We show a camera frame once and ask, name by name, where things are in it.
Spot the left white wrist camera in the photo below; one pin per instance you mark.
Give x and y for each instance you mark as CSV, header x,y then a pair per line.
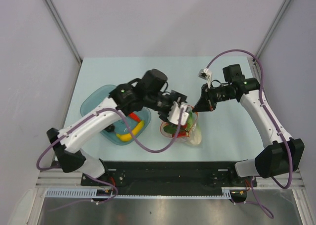
x,y
179,113

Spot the dark purple grape bunch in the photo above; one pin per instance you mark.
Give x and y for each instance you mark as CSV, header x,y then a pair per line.
x,y
110,129

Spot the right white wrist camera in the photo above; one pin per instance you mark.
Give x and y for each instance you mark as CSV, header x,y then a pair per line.
x,y
206,75

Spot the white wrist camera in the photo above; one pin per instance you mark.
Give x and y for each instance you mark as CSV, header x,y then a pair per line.
x,y
206,75
179,113

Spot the right aluminium corner post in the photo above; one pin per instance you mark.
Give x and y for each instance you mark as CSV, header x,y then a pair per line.
x,y
273,27

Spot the clear zip bag red zipper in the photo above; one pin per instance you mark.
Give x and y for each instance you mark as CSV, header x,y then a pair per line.
x,y
169,130

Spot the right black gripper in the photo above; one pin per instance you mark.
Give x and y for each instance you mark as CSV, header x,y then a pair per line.
x,y
206,99

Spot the teal transparent plastic tray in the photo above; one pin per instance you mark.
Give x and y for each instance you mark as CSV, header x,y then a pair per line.
x,y
121,135

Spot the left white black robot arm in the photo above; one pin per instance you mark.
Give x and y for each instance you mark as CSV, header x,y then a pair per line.
x,y
125,99

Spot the aluminium corner post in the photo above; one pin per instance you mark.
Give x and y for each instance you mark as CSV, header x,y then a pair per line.
x,y
52,9
273,27

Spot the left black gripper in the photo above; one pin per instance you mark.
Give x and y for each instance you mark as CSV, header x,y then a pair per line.
x,y
174,96

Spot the green white lettuce head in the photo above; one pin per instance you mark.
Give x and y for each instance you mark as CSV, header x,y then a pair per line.
x,y
194,133

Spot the red orange carrot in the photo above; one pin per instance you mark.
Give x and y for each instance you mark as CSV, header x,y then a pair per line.
x,y
134,117

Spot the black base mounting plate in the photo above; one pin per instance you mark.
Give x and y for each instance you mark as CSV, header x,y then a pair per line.
x,y
202,178

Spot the left aluminium corner post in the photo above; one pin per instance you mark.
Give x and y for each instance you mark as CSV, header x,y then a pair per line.
x,y
52,9

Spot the white slotted cable duct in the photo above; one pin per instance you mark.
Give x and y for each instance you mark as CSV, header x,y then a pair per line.
x,y
101,194

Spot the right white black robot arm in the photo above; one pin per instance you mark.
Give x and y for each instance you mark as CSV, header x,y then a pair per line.
x,y
282,153

